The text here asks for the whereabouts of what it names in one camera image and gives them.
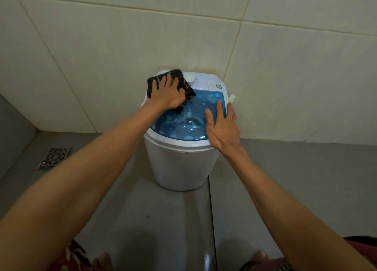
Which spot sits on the person's right hand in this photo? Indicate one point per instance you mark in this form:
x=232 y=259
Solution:
x=225 y=134

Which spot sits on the person's left hand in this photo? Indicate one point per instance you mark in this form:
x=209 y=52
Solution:
x=168 y=95

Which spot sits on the black striped cleaning cloth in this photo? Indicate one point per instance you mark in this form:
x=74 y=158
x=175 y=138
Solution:
x=188 y=90

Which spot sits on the white mini washing machine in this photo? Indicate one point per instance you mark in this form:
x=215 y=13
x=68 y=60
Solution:
x=179 y=170

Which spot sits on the person's right forearm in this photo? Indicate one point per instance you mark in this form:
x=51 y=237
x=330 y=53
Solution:
x=291 y=217

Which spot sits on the person's left forearm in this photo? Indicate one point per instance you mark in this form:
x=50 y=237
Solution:
x=67 y=188

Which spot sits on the person's right foot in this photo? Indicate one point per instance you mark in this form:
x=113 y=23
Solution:
x=260 y=257

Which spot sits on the person's foot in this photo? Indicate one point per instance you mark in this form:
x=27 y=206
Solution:
x=103 y=262
x=260 y=257

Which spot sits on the person's left foot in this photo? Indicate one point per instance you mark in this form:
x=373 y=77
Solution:
x=103 y=262

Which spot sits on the white round timer knob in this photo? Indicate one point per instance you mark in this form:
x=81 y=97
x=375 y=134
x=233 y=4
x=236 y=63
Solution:
x=191 y=79

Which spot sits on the metal floor drain grate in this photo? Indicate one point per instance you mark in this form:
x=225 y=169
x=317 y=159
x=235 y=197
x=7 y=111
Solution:
x=54 y=158

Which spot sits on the red floral garment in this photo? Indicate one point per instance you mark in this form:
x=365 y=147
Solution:
x=73 y=259

